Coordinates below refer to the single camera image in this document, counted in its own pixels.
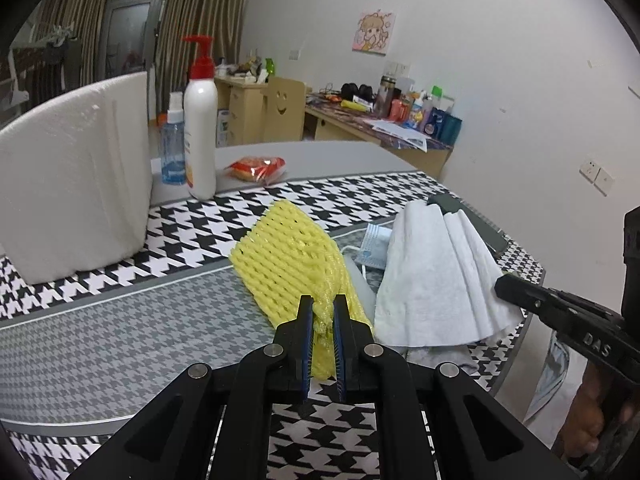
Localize yellow foam net sleeve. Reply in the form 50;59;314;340
230;200;371;380

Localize right hand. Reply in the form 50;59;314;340
559;362;639;458

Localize light blue face mask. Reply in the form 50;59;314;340
355;224;393;270

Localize white folded towel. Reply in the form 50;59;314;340
374;200;524;349

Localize dark green notebook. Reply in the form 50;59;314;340
427;193;509;257

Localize red orange snack packet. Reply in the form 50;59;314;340
226;156;286;184

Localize wooden desk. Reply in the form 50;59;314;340
216;76;452;178

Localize white paper sheets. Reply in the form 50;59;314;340
364;119;428;153

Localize houndstooth table mat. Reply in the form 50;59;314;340
0;171;548;480

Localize teal blue bottle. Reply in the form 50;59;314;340
440;114;462;146

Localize wooden smiley chair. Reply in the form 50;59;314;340
262;76;307;143

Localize blue clear spray bottle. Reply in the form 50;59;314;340
160;91;186;185

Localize dark thermos bottle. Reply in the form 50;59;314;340
374;75;396;119

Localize white red pump lotion bottle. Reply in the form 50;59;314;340
182;35;218;200

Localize striped brown curtain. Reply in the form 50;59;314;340
155;0;245;112

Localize glass balcony door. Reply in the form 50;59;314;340
98;0;177;82

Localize wall socket plates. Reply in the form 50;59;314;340
579;158;615;196

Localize cartoon girl wall picture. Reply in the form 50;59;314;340
352;10;396;55

